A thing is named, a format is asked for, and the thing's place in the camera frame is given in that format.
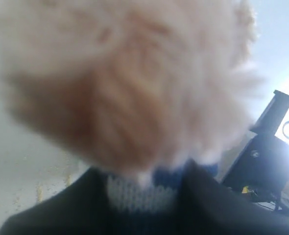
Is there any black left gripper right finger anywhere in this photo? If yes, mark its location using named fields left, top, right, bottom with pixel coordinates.
left=176, top=160, right=289, bottom=235

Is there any beige teddy bear striped sweater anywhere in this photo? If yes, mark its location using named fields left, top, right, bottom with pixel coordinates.
left=0, top=0, right=264, bottom=213

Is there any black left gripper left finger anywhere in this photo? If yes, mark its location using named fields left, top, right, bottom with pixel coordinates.
left=0, top=168, right=115, bottom=235

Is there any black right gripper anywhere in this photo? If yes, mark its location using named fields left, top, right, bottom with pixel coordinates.
left=222, top=134, right=289, bottom=211

